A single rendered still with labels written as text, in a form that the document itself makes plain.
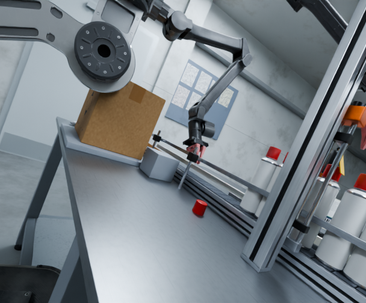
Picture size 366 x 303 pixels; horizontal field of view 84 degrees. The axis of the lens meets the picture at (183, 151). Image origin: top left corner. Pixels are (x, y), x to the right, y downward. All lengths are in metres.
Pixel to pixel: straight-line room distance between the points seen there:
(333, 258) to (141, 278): 0.40
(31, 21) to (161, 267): 0.69
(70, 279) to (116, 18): 0.63
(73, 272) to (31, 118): 2.76
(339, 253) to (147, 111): 0.70
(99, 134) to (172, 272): 0.58
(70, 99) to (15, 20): 2.29
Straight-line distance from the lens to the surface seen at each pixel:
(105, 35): 0.63
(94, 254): 0.30
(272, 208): 0.44
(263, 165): 0.63
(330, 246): 0.55
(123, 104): 0.79
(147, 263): 0.32
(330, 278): 0.53
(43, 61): 3.09
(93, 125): 0.78
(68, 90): 3.03
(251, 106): 4.03
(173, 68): 3.14
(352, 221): 0.54
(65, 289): 0.48
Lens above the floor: 1.00
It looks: 4 degrees down
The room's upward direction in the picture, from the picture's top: 23 degrees clockwise
